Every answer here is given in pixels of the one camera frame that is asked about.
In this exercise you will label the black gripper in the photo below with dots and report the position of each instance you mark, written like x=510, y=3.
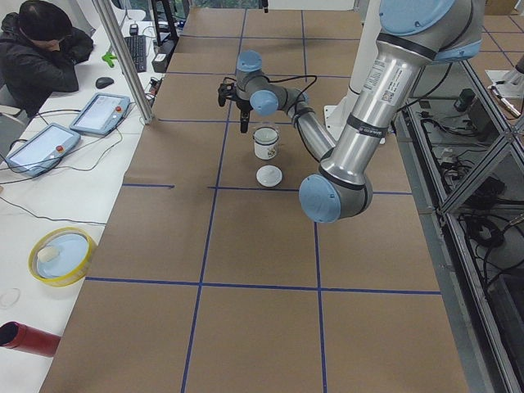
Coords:
x=243, y=105

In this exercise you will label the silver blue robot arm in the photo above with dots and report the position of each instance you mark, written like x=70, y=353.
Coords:
x=413, y=34

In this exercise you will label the white enamel mug blue rim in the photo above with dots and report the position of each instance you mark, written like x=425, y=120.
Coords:
x=266, y=151

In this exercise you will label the black keyboard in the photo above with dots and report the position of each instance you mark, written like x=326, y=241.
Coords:
x=137, y=46

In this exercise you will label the far blue teach pendant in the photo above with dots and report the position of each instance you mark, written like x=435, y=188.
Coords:
x=101, y=115

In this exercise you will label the blue teach pendant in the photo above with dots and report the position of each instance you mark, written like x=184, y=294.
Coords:
x=43, y=151
x=101, y=115

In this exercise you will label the black computer mouse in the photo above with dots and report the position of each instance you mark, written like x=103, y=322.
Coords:
x=103, y=82

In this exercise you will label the green plastic tool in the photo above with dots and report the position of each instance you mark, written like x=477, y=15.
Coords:
x=109, y=58

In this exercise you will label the near blue teach pendant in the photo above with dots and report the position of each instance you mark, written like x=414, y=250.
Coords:
x=43, y=151

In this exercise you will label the seated person in black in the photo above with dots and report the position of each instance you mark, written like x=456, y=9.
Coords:
x=39, y=51

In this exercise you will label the yellow rimmed bowl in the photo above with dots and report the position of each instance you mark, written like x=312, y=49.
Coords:
x=62, y=257

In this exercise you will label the clear glass dish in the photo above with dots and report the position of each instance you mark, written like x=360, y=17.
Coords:
x=9, y=297

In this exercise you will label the red cylinder tube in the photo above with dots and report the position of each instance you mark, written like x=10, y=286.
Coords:
x=18, y=336

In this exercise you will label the white pedestal column with base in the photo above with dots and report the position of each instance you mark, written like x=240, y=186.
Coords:
x=336, y=116

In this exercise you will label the aluminium frame post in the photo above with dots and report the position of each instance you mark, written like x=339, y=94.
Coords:
x=114, y=34

